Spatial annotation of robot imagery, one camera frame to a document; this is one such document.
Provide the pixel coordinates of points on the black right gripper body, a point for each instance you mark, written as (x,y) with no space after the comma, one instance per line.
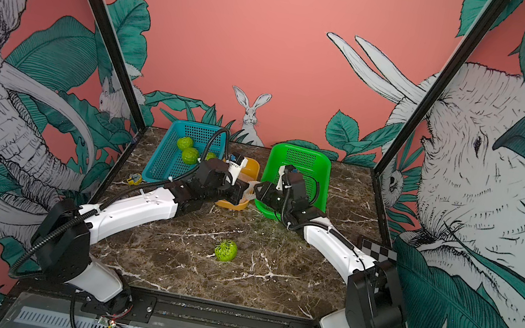
(272,197)

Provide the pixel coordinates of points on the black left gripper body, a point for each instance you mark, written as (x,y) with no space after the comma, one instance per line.
(232,193)

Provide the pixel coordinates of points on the yellow plastic tub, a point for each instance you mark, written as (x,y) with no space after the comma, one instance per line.
(248,174)

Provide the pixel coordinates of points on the green custard apple front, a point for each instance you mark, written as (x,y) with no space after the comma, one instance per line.
(226,251)

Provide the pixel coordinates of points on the green custard apple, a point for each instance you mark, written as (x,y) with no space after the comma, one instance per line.
(209,156)
(226,251)
(185,143)
(190,156)

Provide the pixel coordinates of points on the bright green plastic basket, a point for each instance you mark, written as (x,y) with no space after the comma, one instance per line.
(303,171)

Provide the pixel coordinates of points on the teal plastic basket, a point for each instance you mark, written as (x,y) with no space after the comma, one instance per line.
(167,159)

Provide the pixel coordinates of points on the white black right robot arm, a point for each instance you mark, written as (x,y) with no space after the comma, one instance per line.
(374,297)

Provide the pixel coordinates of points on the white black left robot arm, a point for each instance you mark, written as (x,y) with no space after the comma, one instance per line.
(60,250)

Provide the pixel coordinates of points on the green custard apple right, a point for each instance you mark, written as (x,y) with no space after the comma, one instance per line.
(209,156)

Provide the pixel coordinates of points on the green custard apple middle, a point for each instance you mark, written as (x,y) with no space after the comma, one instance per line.
(190,156)

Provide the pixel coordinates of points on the green custard apple back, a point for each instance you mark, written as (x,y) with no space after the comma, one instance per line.
(185,143)

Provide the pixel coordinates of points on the small yellow blue object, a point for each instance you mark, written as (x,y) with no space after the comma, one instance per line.
(134,179)

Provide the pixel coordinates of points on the black white checkerboard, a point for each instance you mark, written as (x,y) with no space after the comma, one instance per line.
(375,250)

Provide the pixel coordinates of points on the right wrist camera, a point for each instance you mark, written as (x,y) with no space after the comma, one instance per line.
(288,176)

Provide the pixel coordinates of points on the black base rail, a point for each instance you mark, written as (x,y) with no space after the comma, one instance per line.
(147,305)

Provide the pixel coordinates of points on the black left frame post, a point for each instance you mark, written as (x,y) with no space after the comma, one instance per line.
(112,47)

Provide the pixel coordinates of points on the black frame post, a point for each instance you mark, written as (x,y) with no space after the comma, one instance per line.
(489,15)
(112,47)

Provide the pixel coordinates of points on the black right frame post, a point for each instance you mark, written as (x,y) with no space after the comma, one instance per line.
(489,15)

